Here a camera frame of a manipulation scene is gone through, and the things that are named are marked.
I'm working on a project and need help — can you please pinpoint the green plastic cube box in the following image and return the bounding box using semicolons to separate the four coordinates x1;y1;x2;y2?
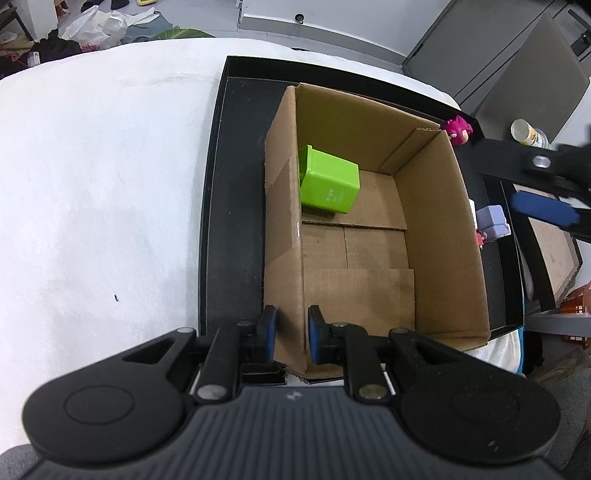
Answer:
298;145;361;214

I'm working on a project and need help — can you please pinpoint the white paper cup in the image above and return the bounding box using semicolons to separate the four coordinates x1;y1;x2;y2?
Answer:
510;119;550;149

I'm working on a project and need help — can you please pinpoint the grey cabinet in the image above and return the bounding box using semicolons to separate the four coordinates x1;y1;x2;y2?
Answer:
403;1;590;140

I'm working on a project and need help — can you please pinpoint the pink plush toy figure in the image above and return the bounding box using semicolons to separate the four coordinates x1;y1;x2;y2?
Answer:
443;115;473;146

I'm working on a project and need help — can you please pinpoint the black shallow tray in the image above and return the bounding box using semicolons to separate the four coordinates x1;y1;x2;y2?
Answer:
197;55;528;342

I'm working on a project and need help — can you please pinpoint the brown cardboard box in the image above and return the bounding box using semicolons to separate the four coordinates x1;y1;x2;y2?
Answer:
264;84;490;379

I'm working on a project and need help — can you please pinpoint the lavender cube toy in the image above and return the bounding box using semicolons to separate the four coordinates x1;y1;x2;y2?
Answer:
476;205;511;243

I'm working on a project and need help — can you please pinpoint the white plastic bag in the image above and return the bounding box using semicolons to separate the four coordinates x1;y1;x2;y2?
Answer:
58;6;159;50

